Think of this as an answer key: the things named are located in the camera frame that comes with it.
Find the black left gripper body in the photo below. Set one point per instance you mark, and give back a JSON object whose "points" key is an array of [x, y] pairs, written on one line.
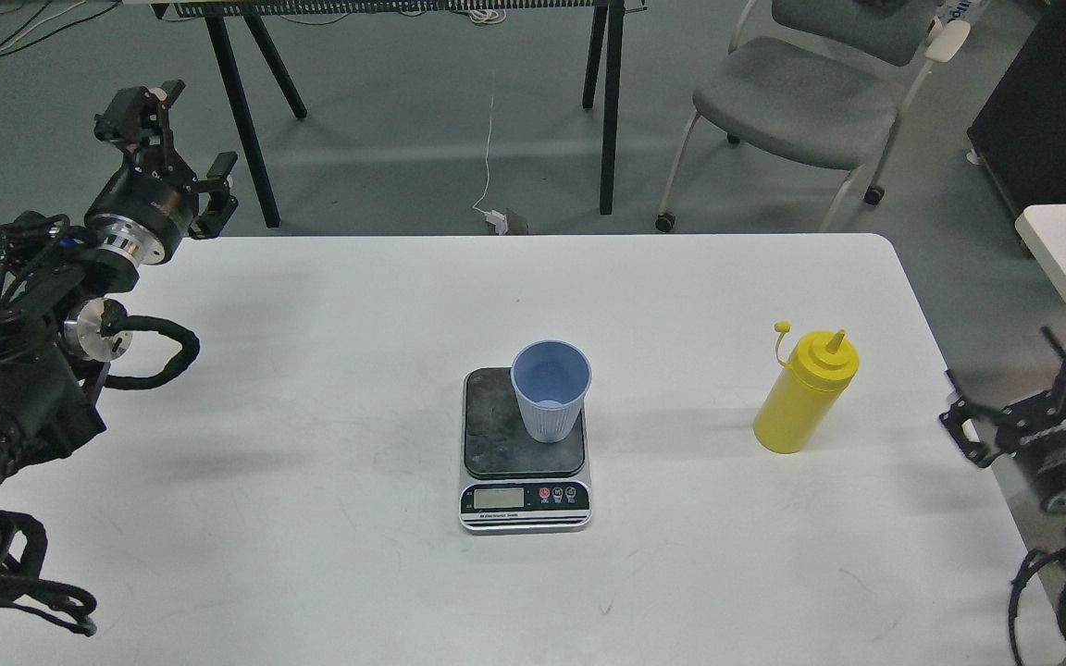
{"points": [[141, 217]]}

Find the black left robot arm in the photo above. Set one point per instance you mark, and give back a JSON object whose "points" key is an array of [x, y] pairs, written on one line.
{"points": [[64, 337]]}

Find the grey office chair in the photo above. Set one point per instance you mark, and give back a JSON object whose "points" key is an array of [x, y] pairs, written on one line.
{"points": [[814, 109]]}

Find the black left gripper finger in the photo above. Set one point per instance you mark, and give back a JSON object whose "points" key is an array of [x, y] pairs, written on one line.
{"points": [[137, 123], [210, 220]]}

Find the light blue plastic cup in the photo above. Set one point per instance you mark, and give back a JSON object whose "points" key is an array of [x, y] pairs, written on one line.
{"points": [[550, 379]]}

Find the digital kitchen scale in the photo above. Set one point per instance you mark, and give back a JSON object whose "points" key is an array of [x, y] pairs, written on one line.
{"points": [[509, 482]]}

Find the black-legged background table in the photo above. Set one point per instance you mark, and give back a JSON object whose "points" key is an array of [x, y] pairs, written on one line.
{"points": [[399, 52]]}

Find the black cabinet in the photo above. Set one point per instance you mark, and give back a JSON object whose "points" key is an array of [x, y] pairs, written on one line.
{"points": [[1020, 132]]}

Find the yellow squeeze bottle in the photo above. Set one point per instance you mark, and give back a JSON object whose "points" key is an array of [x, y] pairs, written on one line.
{"points": [[820, 367]]}

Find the white power adapter plug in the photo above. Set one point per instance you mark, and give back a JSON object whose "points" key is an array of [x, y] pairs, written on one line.
{"points": [[507, 223]]}

